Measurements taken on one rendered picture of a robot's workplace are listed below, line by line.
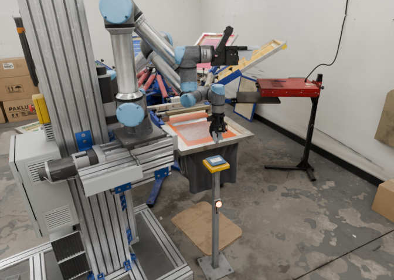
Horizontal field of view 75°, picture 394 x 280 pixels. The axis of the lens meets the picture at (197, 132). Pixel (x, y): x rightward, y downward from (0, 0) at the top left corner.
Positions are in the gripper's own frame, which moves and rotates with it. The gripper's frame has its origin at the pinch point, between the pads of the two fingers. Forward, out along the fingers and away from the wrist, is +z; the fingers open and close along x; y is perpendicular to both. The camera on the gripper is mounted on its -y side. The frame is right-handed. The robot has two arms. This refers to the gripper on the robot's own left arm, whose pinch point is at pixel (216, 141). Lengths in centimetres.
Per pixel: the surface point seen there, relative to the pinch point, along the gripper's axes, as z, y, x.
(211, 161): 13.2, 0.2, -2.9
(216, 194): 38.2, 2.0, -0.7
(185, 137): 14.7, -42.8, -4.0
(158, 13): -76, -490, 110
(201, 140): 14.7, -31.7, 4.8
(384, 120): 32, -23, 206
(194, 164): 30.3, -27.2, -3.8
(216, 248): 89, 2, 0
